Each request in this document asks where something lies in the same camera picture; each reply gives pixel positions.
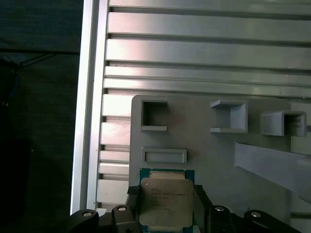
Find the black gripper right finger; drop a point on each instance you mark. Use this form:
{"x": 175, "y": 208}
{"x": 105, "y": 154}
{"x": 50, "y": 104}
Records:
{"x": 209, "y": 218}

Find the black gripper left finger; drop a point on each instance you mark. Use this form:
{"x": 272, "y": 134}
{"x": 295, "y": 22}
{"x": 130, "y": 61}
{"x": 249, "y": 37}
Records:
{"x": 131, "y": 218}

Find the silver CPU chip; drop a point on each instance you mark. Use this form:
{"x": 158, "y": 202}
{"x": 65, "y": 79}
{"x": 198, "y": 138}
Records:
{"x": 167, "y": 201}

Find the grey plastic parts rack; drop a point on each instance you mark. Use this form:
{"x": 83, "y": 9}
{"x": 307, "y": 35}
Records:
{"x": 206, "y": 157}

